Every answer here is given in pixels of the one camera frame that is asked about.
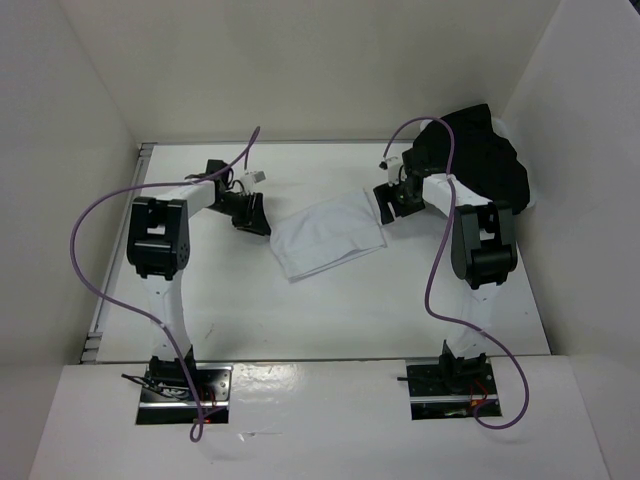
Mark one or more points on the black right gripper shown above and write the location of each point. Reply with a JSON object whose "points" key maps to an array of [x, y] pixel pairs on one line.
{"points": [[384, 194]]}

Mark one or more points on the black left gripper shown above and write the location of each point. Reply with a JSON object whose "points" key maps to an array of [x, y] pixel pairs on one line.
{"points": [[259, 223]]}

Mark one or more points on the white skirt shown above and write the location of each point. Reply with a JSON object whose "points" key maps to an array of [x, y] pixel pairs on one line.
{"points": [[326, 235]]}

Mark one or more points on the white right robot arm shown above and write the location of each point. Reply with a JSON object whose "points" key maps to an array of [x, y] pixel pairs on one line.
{"points": [[479, 233]]}

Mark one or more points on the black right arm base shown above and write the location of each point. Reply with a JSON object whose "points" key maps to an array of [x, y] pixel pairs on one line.
{"points": [[451, 389]]}

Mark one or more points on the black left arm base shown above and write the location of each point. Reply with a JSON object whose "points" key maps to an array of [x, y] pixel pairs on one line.
{"points": [[170, 403]]}

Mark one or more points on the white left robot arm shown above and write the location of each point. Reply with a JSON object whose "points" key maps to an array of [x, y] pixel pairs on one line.
{"points": [[159, 249]]}

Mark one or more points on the black skirt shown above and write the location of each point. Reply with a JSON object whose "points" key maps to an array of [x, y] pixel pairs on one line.
{"points": [[483, 161]]}

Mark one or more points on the white laundry basket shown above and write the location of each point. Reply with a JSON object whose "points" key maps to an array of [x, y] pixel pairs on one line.
{"points": [[502, 129]]}

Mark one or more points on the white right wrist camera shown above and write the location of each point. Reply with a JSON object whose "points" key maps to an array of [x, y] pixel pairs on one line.
{"points": [[394, 167]]}

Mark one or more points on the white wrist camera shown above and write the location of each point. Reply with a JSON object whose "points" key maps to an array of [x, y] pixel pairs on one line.
{"points": [[394, 167], [250, 179]]}

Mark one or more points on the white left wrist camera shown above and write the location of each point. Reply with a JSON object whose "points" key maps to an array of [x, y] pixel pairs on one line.
{"points": [[250, 179]]}

